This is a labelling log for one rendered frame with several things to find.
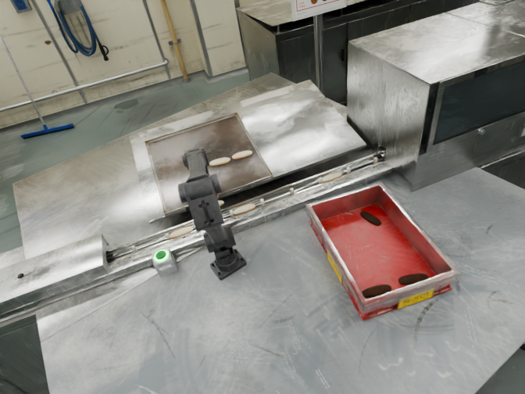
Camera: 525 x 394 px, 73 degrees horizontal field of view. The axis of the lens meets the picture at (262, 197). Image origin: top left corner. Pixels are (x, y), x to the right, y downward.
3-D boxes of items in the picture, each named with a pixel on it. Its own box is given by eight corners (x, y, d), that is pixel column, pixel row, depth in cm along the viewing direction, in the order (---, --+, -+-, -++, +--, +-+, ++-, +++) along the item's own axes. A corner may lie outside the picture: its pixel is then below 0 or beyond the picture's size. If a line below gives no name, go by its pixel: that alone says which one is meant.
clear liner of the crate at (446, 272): (361, 325, 111) (362, 309, 104) (305, 220, 146) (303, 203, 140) (458, 291, 114) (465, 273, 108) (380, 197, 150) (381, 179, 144)
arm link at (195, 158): (183, 208, 93) (223, 196, 94) (176, 188, 91) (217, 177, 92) (183, 166, 133) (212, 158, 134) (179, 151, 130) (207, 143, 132)
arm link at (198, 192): (189, 232, 88) (228, 220, 89) (176, 182, 92) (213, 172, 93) (210, 255, 131) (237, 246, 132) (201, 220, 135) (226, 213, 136)
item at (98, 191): (132, 418, 178) (40, 342, 124) (82, 270, 256) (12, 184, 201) (386, 236, 238) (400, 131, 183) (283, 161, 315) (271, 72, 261)
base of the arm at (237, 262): (220, 281, 131) (248, 263, 135) (215, 268, 126) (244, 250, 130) (209, 266, 137) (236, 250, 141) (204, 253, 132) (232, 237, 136)
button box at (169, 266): (162, 284, 138) (151, 266, 131) (158, 269, 144) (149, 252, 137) (182, 276, 140) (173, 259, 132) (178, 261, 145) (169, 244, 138)
